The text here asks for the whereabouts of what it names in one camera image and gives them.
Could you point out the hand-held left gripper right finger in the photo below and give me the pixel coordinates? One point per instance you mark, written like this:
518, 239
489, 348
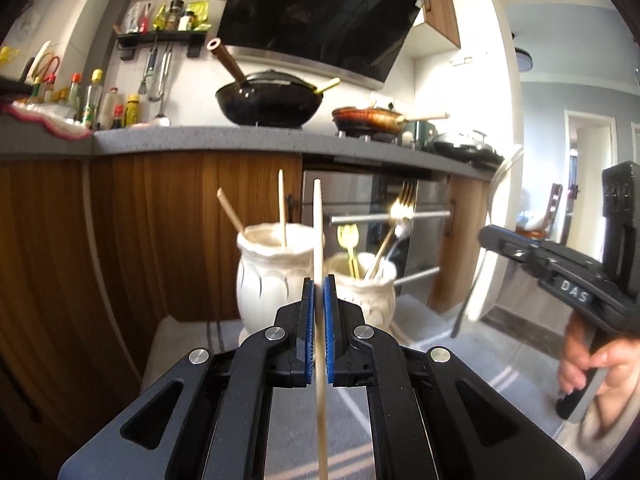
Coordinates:
329, 335

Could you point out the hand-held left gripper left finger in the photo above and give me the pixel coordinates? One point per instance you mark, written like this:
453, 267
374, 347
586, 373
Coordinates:
309, 335

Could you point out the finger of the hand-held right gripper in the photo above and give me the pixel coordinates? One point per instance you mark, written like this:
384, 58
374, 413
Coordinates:
500, 237
530, 267

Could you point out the cream ceramic utensil holder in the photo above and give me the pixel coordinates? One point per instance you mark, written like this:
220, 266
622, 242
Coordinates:
265, 280

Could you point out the gold spoon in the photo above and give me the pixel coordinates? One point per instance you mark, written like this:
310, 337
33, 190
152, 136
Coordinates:
345, 237

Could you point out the person's right hand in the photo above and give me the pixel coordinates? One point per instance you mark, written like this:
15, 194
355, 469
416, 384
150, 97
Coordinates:
620, 370

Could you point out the wooden chair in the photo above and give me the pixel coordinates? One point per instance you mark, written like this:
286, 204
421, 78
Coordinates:
554, 200

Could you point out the black lidded electric pan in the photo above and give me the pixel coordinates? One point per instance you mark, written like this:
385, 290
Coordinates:
465, 147

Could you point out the grey plaid cloth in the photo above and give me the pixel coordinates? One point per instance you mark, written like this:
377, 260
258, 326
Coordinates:
500, 370

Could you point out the dark green kitchen appliance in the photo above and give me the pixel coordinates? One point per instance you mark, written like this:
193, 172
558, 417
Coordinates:
425, 132

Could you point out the stainless built-in oven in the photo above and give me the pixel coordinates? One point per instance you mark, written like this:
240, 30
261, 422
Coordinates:
360, 190

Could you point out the round ceiling lamp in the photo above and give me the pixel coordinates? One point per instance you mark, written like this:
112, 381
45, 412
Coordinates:
523, 60

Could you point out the orange frying pan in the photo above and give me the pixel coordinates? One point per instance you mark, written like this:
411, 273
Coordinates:
365, 119

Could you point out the wooden upper cabinet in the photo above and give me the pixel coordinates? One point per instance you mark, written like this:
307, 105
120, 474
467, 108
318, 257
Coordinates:
440, 5

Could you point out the hanging metal ladle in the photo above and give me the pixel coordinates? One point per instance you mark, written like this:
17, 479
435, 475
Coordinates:
161, 121

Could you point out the yellow squeeze bottle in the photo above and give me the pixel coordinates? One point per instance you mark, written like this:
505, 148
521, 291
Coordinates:
132, 110

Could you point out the small dark red-cap bottle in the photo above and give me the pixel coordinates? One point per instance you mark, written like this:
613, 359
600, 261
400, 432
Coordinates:
118, 119

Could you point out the black range hood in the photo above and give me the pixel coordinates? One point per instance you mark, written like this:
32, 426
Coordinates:
310, 10

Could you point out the hanging metal tongs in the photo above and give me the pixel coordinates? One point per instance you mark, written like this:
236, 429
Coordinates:
162, 77

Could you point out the hanging slotted spatula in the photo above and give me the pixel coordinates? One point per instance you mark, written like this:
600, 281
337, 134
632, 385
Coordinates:
145, 82

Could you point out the white plastic bottle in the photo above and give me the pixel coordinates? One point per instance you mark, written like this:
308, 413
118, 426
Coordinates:
109, 107

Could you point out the yellow cap oil bottle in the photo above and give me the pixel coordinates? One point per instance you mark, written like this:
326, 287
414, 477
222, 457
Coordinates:
92, 102

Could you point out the red cap sauce bottle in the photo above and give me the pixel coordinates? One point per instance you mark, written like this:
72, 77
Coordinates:
75, 95

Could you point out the glass spice jar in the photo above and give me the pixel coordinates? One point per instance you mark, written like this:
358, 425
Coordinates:
186, 21

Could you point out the yellow-green bag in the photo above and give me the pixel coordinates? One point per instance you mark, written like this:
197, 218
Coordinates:
200, 14

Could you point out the dark pepper grinder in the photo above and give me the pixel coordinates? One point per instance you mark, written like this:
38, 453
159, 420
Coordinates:
175, 15

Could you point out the green yellow packet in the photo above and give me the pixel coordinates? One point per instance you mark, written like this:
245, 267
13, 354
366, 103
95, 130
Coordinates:
160, 17

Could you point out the red seasoning bottle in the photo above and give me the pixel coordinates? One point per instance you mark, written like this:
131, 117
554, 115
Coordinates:
145, 19

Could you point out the small red cap bottle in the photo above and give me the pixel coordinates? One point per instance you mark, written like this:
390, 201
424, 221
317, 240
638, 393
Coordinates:
50, 89

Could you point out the clear plastic packet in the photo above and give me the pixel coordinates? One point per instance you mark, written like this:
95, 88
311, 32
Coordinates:
133, 17

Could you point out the black flat tray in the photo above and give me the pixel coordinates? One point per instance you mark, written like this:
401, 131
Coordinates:
12, 85

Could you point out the white wall outlet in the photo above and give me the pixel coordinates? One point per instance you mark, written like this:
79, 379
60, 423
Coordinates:
461, 60

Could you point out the black wall shelf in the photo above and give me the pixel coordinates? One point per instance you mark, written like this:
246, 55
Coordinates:
160, 36

